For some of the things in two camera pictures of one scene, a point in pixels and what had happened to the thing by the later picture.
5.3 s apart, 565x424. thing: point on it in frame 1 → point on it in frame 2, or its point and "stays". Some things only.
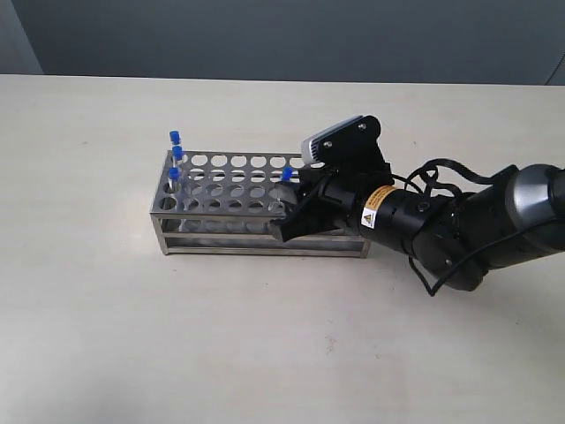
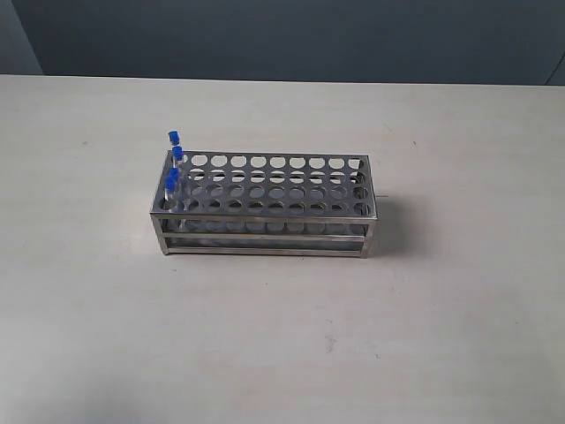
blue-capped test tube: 175,137 stays
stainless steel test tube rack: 222,203 stays
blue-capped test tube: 174,174 stays
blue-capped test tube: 287,172 → 169,200
